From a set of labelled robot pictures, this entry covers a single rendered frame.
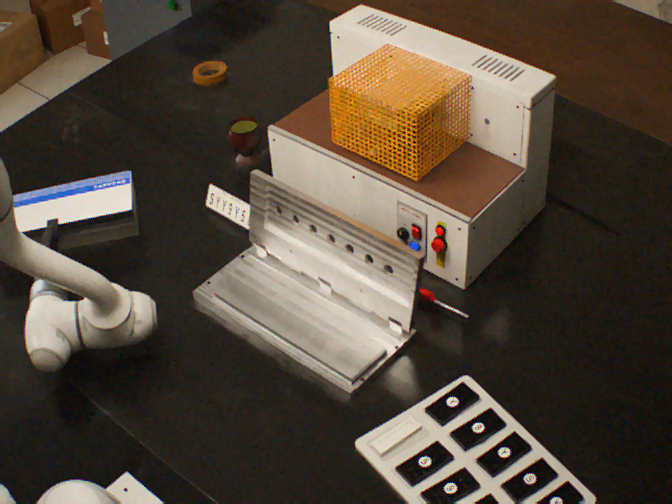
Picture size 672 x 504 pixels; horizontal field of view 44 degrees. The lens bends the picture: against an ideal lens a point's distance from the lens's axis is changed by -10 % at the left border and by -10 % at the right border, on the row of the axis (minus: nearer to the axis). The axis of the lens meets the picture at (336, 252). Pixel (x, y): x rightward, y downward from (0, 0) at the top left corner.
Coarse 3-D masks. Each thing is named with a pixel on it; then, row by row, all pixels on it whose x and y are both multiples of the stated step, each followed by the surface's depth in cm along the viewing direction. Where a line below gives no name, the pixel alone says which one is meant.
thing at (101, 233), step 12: (84, 180) 212; (132, 180) 215; (132, 192) 211; (132, 204) 208; (108, 216) 205; (120, 216) 206; (132, 216) 207; (60, 228) 205; (72, 228) 205; (84, 228) 206; (96, 228) 207; (108, 228) 208; (120, 228) 208; (132, 228) 209; (36, 240) 205; (60, 240) 207; (72, 240) 207; (84, 240) 208; (96, 240) 209; (108, 240) 210
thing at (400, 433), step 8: (400, 424) 164; (408, 424) 164; (416, 424) 164; (392, 432) 163; (400, 432) 163; (408, 432) 163; (376, 440) 162; (384, 440) 162; (392, 440) 162; (400, 440) 161; (376, 448) 160; (384, 448) 160; (392, 448) 161
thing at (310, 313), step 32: (256, 256) 200; (224, 288) 193; (256, 288) 193; (288, 288) 192; (320, 288) 192; (288, 320) 186; (320, 320) 185; (352, 320) 185; (384, 320) 184; (288, 352) 179; (320, 352) 179; (352, 352) 178
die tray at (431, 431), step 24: (456, 384) 172; (480, 408) 167; (384, 432) 164; (432, 432) 164; (504, 432) 162; (384, 456) 160; (408, 456) 160; (456, 456) 159; (528, 456) 157; (552, 456) 157; (432, 480) 155; (480, 480) 155; (504, 480) 154; (552, 480) 153; (576, 480) 152
